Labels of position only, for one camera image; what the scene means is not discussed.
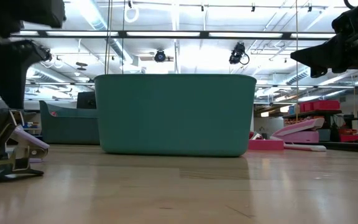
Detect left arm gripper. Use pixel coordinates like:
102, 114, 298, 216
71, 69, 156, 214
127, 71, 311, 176
0, 0, 67, 110

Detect lavender staple remover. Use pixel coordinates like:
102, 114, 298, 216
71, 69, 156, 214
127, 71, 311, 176
9, 109, 50, 164

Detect pink stapler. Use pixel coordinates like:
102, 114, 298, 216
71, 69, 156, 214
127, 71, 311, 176
268, 117, 328, 152

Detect dark shelf with red bins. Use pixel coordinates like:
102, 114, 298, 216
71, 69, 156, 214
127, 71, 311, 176
283, 99, 344, 142

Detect black box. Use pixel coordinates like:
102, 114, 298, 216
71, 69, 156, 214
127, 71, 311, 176
76, 91, 98, 110

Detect blue-grey plastic bin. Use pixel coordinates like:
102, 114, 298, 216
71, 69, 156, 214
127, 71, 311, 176
39, 100, 101, 146

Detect red storage bins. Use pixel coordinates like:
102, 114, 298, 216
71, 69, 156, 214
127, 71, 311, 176
339, 128, 358, 143

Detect teal plastic bin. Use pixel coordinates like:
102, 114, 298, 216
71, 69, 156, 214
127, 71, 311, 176
94, 73, 257, 158

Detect yellow hanging rope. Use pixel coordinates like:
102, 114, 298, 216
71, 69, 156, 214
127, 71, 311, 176
295, 0, 300, 141

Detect black hanging camera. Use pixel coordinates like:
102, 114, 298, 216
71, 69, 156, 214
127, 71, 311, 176
227, 42, 250, 65

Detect black hanging cable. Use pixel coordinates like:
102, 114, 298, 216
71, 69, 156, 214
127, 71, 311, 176
104, 0, 114, 75

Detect white cable loop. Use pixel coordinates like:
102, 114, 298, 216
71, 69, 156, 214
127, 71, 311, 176
124, 5, 140, 24

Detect black overhead camera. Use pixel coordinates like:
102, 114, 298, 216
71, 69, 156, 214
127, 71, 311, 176
153, 49, 167, 63

